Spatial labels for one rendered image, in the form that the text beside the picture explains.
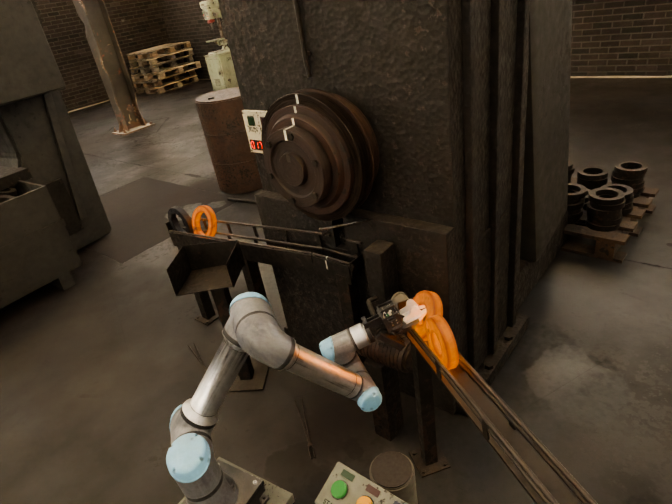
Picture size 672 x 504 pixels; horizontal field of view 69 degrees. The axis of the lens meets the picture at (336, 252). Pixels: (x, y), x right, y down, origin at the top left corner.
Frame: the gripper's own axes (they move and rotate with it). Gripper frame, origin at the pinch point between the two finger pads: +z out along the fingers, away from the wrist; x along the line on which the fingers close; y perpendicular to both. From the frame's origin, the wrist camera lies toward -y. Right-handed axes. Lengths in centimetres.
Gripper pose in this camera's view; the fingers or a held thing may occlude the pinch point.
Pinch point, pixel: (426, 310)
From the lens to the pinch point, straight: 156.8
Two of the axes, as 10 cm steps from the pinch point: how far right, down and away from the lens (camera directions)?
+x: -2.0, -4.9, 8.5
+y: -3.8, -7.6, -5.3
